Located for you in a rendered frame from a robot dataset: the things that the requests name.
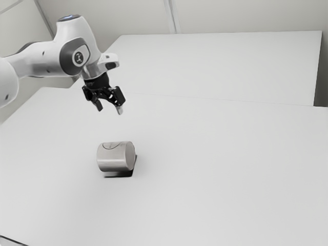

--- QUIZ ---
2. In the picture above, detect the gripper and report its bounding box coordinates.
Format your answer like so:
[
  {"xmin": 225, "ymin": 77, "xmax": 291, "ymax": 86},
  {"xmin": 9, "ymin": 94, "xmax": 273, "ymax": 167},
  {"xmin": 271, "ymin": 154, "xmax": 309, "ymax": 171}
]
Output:
[{"xmin": 81, "ymin": 72, "xmax": 127, "ymax": 115}]

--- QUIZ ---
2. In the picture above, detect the grey mug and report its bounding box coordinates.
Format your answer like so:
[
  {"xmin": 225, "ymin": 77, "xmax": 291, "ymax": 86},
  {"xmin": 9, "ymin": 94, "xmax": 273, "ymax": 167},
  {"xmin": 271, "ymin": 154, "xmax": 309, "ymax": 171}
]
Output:
[{"xmin": 96, "ymin": 140, "xmax": 136, "ymax": 173}]

